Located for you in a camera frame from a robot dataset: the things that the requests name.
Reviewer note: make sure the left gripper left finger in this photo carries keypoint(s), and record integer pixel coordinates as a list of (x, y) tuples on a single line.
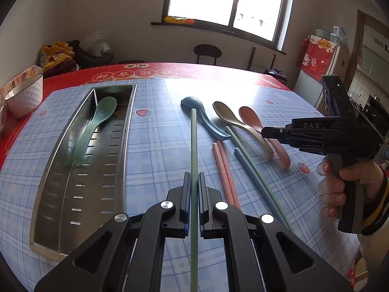
[(127, 252)]

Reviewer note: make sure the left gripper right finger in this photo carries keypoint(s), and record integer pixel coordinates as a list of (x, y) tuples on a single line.
[(261, 253)]

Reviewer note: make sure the beige spoon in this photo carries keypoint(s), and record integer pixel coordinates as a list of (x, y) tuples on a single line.
[(226, 114)]

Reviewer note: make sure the blue spoon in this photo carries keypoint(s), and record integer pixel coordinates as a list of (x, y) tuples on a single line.
[(194, 103)]

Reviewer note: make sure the green spoon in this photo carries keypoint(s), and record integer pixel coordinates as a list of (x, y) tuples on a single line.
[(104, 110)]

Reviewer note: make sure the white sleeve forearm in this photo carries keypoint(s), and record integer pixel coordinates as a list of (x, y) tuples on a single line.
[(374, 237)]

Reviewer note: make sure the white refrigerator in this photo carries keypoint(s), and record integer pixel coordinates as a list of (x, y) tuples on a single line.
[(311, 90)]

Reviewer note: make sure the red cloth on refrigerator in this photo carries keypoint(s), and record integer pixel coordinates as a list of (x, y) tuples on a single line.
[(316, 56)]

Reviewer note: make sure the steel utensil tray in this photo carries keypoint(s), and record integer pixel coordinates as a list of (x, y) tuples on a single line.
[(74, 202)]

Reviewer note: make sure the blue plaid table mat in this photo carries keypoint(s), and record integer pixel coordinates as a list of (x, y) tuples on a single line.
[(295, 188)]

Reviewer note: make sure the window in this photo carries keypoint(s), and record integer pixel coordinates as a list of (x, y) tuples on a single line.
[(262, 22)]

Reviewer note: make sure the black round stool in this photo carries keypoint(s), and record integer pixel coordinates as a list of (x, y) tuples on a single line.
[(208, 51)]

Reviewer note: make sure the red table cover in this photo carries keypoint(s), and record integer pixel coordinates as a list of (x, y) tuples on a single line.
[(152, 73)]

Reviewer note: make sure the white ceramic bowl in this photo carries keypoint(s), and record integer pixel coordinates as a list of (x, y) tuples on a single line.
[(25, 97)]

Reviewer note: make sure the plastic covered pink bowl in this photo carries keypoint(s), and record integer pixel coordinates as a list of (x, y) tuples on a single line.
[(3, 114)]

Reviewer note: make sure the yellow item on sill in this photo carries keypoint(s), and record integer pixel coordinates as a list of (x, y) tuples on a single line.
[(179, 20)]

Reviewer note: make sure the yellow clothes pile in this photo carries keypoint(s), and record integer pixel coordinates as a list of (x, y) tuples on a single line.
[(57, 58)]

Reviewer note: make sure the white plastic bag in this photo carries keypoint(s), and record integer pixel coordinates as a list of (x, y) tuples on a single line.
[(95, 44)]

